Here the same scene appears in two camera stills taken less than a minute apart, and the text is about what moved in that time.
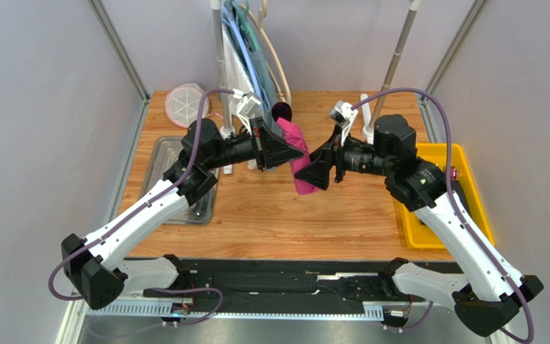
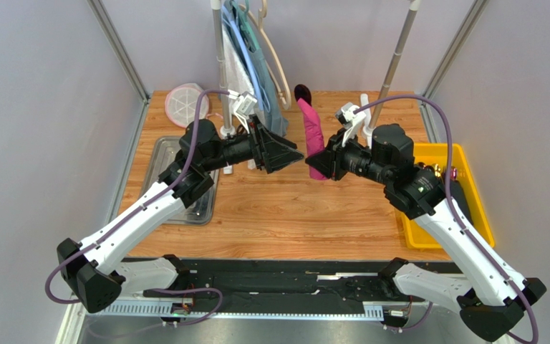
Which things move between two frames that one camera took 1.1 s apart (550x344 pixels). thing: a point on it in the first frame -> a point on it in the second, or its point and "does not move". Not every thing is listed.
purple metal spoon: x=281 y=110 -> x=301 y=91
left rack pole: x=226 y=127 does not move
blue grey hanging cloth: x=261 y=70 does not move
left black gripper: x=274 y=150 does not move
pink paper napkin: x=292 y=135 -> x=314 y=138
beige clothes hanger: x=258 y=21 does not move
